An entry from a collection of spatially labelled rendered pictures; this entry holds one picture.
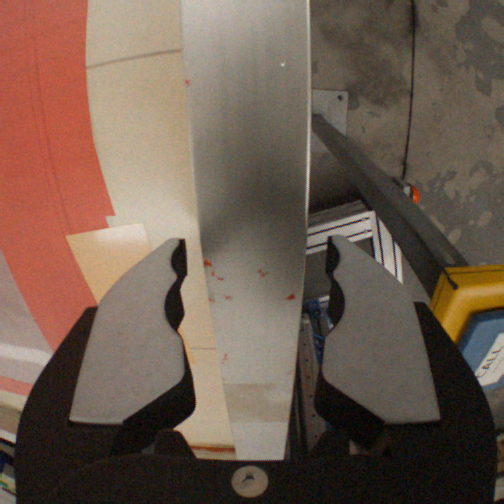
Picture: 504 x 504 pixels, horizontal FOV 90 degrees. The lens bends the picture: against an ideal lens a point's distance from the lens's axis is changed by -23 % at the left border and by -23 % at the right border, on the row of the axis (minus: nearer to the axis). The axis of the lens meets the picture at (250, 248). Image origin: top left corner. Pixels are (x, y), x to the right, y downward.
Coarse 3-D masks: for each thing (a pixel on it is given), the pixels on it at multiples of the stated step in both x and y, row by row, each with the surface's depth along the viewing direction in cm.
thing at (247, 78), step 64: (192, 0) 7; (256, 0) 7; (192, 64) 8; (256, 64) 8; (192, 128) 9; (256, 128) 9; (256, 192) 10; (256, 256) 12; (256, 320) 13; (256, 384) 16; (192, 448) 28; (256, 448) 21
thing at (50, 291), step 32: (32, 224) 15; (64, 224) 15; (96, 224) 15; (0, 256) 16; (32, 256) 16; (64, 256) 16; (0, 288) 18; (32, 288) 18; (64, 288) 17; (0, 320) 20; (32, 320) 19; (64, 320) 19; (0, 352) 22; (32, 352) 21; (0, 384) 26; (32, 384) 24
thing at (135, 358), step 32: (160, 256) 11; (128, 288) 9; (160, 288) 9; (96, 320) 8; (128, 320) 8; (160, 320) 8; (96, 352) 7; (128, 352) 7; (160, 352) 7; (96, 384) 6; (128, 384) 6; (160, 384) 6; (192, 384) 7; (96, 416) 6; (128, 416) 6; (160, 416) 6
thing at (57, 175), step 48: (0, 0) 8; (48, 0) 9; (0, 48) 10; (48, 48) 10; (0, 96) 11; (48, 96) 11; (0, 144) 13; (48, 144) 13; (0, 192) 14; (48, 192) 14; (96, 192) 14
